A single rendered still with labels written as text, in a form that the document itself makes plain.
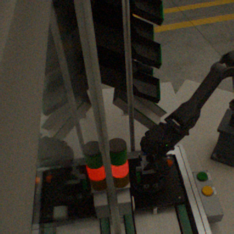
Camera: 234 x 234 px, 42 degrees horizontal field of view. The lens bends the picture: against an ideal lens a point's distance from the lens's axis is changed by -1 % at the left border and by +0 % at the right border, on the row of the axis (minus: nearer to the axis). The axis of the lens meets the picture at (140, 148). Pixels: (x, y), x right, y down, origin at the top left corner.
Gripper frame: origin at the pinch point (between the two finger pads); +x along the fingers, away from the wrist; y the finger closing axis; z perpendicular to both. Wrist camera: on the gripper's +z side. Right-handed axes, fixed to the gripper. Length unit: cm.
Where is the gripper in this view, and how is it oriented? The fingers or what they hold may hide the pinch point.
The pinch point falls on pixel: (148, 159)
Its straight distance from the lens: 113.6
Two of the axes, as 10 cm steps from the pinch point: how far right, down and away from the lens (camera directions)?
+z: -8.0, -2.9, -5.3
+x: -5.8, 6.0, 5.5
